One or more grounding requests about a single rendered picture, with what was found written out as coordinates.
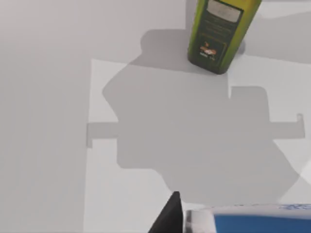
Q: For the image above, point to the green bottle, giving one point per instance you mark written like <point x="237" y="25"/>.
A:
<point x="218" y="34"/>

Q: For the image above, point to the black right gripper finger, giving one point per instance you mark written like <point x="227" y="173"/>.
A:
<point x="173" y="216"/>

